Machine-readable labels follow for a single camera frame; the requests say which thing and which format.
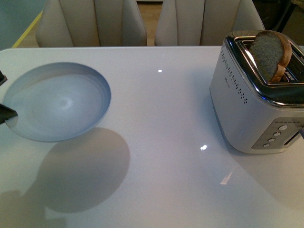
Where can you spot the beige chair on right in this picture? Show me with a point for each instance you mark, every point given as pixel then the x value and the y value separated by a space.
pixel 204 22

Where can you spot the light blue round plate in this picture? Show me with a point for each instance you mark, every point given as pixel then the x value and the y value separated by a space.
pixel 57 101

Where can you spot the brown-crusted bread slice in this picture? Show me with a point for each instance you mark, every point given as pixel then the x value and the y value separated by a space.
pixel 271 52

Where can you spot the white chrome toaster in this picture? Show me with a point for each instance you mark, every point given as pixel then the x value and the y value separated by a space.
pixel 256 116

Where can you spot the beige chair on left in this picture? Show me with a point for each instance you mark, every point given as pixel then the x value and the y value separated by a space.
pixel 91 23

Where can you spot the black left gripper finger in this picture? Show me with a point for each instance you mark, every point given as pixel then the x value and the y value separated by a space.
pixel 6 113
pixel 3 78

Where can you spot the beige chair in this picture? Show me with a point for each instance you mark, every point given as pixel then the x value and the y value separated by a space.
pixel 91 23
pixel 204 22

